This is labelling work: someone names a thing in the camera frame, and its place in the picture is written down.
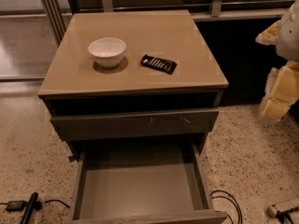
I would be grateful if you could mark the grey drawer cabinet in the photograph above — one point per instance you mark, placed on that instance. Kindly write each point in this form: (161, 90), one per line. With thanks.
(76, 85)

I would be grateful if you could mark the white power strip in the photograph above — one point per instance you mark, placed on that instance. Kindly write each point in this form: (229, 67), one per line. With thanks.
(284, 207)

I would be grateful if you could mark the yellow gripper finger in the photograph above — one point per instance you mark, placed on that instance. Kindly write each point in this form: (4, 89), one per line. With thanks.
(269, 35)
(281, 91)

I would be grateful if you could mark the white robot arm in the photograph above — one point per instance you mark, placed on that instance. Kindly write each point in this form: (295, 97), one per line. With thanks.
(287, 45)

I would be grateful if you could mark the open grey middle drawer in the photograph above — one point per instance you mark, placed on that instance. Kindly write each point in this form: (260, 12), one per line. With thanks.
(142, 184)

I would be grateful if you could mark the white ceramic bowl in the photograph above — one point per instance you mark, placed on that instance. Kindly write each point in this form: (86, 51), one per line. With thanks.
(108, 51)

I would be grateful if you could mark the grey top drawer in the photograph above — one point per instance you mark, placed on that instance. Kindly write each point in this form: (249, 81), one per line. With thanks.
(134, 124)

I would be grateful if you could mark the metal railing shelf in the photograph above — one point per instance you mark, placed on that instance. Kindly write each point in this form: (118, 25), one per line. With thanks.
(201, 10)

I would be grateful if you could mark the black power adapter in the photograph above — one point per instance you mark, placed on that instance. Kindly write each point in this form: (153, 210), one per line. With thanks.
(13, 206)

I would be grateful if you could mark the blue tape piece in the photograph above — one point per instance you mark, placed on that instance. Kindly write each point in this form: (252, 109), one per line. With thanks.
(73, 158)

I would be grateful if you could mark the black cylindrical tool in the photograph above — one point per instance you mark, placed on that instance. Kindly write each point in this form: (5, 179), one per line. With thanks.
(33, 205)

